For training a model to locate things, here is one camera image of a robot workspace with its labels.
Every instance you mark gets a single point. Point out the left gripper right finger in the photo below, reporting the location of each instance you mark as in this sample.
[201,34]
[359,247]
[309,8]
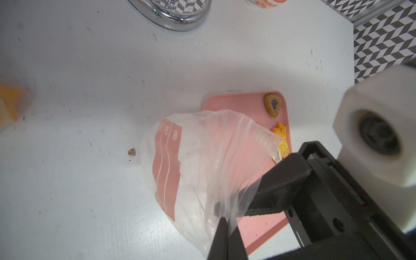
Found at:
[236,246]

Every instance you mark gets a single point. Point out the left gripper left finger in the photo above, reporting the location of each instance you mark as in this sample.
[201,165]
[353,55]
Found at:
[219,247]

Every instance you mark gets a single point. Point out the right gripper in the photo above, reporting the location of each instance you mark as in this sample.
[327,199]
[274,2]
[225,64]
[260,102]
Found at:
[329,212]

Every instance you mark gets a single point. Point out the heart jam cookie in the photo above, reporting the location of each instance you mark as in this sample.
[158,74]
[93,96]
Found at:
[273,104]

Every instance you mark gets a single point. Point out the clear resealable bag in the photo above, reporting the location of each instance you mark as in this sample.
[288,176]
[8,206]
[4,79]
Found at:
[9,98]
[205,166]

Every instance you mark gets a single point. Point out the yellow cat cookie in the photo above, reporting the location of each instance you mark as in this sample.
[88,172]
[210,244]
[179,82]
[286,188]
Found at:
[281,131]

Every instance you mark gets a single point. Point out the orange patterned small bowl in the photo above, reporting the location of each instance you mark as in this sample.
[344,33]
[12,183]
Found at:
[265,4]

